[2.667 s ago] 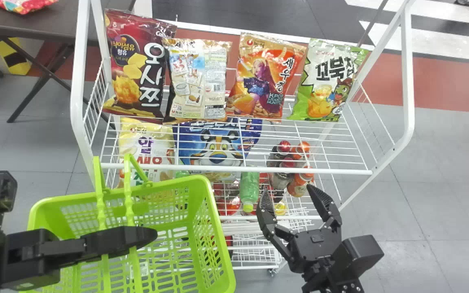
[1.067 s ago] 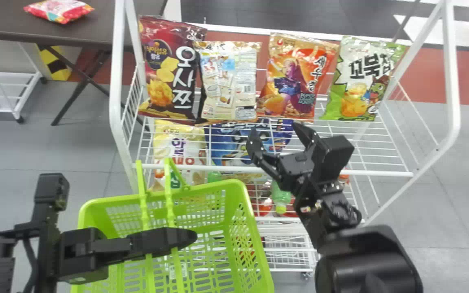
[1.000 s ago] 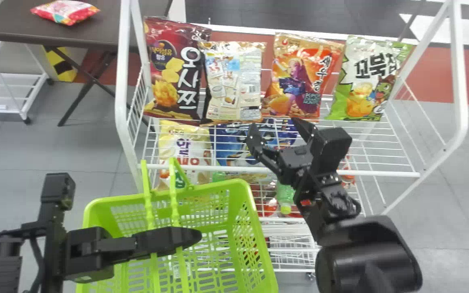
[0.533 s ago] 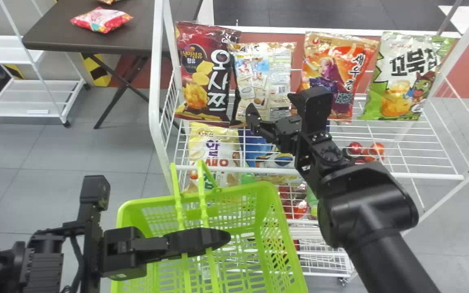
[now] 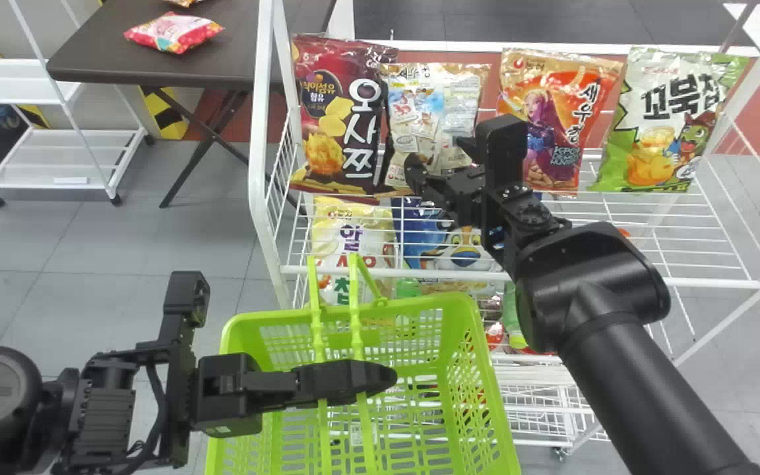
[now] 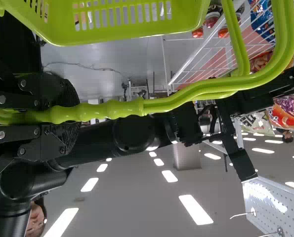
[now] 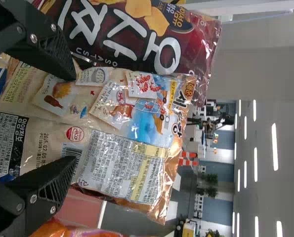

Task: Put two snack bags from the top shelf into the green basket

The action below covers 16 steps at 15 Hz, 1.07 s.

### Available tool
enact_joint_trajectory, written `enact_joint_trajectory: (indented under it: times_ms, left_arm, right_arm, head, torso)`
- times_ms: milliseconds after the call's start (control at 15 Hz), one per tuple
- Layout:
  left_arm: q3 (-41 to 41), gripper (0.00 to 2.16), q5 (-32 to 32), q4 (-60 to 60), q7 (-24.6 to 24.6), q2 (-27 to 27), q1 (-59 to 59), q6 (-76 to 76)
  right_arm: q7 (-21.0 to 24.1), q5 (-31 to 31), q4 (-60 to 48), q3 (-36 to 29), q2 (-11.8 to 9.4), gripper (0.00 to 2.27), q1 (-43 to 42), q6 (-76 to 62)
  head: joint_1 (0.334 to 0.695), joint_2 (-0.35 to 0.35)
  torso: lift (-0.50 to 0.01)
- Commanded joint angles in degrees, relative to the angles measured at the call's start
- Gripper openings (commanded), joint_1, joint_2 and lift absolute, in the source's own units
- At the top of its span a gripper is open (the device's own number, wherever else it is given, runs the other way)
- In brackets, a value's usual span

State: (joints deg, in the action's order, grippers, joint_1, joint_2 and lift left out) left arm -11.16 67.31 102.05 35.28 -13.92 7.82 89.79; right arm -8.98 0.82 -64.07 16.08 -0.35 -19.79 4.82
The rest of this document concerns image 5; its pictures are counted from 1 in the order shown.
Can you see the green bottle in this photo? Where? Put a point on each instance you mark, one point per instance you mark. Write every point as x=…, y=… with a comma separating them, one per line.
x=510, y=316

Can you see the green snack packet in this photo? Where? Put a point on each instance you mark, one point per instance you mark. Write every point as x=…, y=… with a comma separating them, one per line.
x=670, y=125

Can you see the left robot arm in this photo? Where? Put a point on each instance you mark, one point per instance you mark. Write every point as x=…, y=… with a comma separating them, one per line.
x=4, y=402

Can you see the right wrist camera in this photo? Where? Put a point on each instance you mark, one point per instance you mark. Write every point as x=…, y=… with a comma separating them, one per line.
x=502, y=148

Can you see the red snack packet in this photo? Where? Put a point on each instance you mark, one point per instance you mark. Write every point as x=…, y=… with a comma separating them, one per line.
x=172, y=31

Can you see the orange snack packet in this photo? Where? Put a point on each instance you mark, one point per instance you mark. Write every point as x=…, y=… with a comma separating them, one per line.
x=565, y=112

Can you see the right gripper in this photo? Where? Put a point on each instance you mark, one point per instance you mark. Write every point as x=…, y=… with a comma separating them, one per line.
x=449, y=188

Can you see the brown side table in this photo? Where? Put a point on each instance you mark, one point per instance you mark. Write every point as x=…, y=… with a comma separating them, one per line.
x=175, y=59

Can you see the green basket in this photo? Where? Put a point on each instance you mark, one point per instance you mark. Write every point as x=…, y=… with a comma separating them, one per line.
x=419, y=396

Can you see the maroon snack packet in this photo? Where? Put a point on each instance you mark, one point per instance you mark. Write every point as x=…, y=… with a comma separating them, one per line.
x=337, y=119

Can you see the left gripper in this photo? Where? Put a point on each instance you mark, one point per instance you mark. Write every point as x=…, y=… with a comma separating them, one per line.
x=228, y=396

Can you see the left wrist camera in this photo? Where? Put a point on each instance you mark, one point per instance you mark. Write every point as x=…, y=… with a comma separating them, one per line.
x=186, y=300

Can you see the blue snack packet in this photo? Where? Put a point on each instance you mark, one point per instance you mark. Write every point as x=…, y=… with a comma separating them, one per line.
x=433, y=231

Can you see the beige snack packet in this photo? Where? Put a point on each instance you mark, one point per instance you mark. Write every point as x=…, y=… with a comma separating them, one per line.
x=433, y=105

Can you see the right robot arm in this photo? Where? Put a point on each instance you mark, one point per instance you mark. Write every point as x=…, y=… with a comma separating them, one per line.
x=611, y=343

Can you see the white shelf trolley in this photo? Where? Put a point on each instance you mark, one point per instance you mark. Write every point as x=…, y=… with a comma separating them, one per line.
x=57, y=155

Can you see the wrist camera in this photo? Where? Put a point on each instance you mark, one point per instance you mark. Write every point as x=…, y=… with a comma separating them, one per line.
x=186, y=300
x=502, y=148

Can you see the yellow snack packet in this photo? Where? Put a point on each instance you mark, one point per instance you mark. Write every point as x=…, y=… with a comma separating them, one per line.
x=350, y=231

